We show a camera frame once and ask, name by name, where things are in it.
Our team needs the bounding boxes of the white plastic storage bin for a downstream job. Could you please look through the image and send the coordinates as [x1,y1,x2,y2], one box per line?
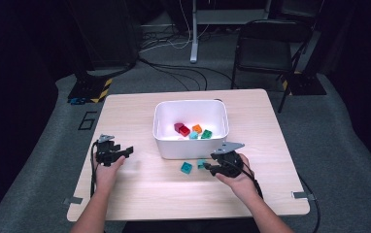
[152,99,230,160]

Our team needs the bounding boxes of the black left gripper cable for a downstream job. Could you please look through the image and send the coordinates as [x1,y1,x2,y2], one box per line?
[88,140,99,198]

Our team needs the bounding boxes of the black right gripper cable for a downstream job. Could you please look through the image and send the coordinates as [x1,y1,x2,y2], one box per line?
[235,159,321,233]

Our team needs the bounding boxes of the small blue object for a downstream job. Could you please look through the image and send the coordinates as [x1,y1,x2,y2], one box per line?
[67,97,87,106]

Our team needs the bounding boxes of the white floor cables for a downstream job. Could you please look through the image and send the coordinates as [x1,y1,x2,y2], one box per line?
[139,0,211,53]

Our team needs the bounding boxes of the black stand base striped edge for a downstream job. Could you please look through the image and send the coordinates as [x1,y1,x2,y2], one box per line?
[67,71,114,105]

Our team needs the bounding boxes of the person's right hand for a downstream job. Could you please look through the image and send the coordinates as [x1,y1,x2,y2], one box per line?
[215,153,256,204]

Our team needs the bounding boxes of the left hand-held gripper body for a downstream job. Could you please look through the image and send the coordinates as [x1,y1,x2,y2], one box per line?
[93,133,121,168]

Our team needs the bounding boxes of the black folding chair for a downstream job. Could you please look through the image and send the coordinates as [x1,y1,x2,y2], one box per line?
[230,18,315,115]

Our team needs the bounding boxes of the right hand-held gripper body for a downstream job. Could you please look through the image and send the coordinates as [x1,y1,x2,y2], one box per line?
[210,141,246,179]

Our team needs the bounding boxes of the black floor cables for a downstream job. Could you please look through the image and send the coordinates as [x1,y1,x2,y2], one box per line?
[137,57,237,91]

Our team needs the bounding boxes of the dark cabinet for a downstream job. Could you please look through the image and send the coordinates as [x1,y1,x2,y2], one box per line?
[66,0,143,71]

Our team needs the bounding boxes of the person's dark lap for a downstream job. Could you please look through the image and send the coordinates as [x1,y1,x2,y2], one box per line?
[123,216,264,233]

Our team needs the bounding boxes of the person's left hand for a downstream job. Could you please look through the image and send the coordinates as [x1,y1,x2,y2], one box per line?
[91,155,126,196]

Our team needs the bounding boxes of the white desk frame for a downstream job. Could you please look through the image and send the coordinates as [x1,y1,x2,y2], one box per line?
[188,0,272,64]

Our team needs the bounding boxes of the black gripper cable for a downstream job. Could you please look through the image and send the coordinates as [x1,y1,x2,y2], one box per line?
[235,159,321,233]
[88,140,99,198]

